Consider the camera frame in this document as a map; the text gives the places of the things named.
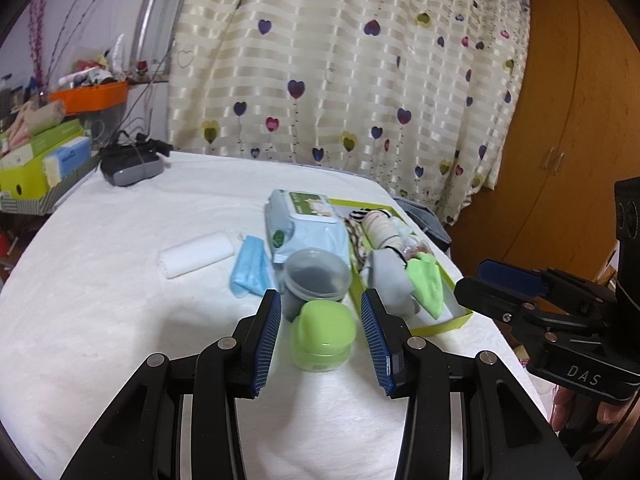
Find striped cardboard tray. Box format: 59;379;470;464
0;152;103;216

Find yellow-green cardboard box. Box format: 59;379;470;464
327;198;475;338

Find blue face mask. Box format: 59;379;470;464
229;235;278;300

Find heart print curtain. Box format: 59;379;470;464
167;0;531;226

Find pink patterned roll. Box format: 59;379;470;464
7;100;66;146

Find wet wipes pack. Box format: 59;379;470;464
264;189;351;266

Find green rabbit print sock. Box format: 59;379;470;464
345;217;371;266

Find blue tissue pack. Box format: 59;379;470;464
42;136;93;181

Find grey cloth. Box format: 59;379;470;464
395;197;451;251

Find wooden wardrobe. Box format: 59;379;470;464
445;0;640;291

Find orange tray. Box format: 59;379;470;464
49;80;130;115

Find neon green cloth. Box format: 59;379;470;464
406;252;446;318

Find grey sock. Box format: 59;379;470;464
367;250;423;317

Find green file box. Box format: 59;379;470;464
0;160;51;201

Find clear plastic jar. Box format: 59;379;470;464
280;248;352;321

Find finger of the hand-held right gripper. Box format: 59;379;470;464
477;259;616;306
454;276;611;356

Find pink decorative branches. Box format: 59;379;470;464
27;0;126;86

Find clear plastic bag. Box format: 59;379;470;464
400;240;436;263

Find black grey headset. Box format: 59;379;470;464
100;140;173;187

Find light green flat box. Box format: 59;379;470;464
0;120;86;171

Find white rolled cloth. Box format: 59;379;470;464
159;231;236;279

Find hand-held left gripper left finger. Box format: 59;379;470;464
60;288;282;480

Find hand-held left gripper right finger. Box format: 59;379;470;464
360;287;583;480

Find window frame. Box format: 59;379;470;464
132;0;201;81

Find green lidded jar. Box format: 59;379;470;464
291;301;357;373

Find cream sock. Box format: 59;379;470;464
362;210;401;251

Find person's right hand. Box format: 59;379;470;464
550;387;633;433

